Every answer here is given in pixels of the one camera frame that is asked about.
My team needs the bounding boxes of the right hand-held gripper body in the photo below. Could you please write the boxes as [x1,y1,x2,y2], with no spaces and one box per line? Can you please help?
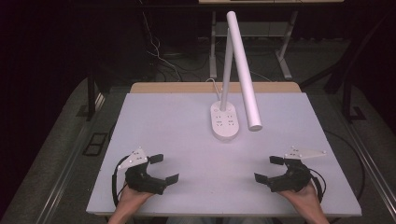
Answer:
[267,147,328,193]

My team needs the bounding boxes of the black floor cable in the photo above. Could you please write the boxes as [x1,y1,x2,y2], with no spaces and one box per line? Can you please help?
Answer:
[323,129,366,202]

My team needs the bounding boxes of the person's left hand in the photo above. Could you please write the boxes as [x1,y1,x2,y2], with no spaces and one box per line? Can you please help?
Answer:
[119,185,156,213]

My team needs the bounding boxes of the aluminium floor rail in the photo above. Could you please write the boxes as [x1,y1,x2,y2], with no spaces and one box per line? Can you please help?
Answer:
[346,120,396,216]
[33,92,106,224]

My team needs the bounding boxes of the black rectangular floor frame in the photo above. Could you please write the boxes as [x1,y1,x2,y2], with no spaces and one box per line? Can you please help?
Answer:
[81,132,108,157]

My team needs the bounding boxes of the white floor cables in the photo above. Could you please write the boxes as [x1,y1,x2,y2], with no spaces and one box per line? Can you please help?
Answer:
[138,0,183,82]

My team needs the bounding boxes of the person's right hand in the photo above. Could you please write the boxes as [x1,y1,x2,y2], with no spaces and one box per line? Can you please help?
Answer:
[277,182,322,213]

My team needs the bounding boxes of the black metal stand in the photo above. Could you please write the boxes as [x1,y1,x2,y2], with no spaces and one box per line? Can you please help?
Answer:
[298,13,396,123]
[77,73,97,122]

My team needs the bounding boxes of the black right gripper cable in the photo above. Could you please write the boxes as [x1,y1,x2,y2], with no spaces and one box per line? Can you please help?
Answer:
[307,167,328,203]

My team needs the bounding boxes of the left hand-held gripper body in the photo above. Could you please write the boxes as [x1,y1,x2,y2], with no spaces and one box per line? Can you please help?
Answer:
[117,147,168,196]

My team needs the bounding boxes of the white desk lamp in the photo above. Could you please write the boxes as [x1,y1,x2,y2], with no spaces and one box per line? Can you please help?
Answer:
[210,10,263,142]

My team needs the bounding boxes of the white metal frame desk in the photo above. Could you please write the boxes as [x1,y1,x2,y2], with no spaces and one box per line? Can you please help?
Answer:
[198,0,345,81]

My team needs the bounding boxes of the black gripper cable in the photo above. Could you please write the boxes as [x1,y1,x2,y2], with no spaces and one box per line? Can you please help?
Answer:
[307,167,328,203]
[111,154,129,208]

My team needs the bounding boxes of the white lamp cable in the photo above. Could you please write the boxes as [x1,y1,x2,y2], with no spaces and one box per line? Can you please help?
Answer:
[205,77,223,93]

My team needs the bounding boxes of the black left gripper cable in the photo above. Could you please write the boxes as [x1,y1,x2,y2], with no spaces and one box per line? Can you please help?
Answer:
[111,154,129,208]

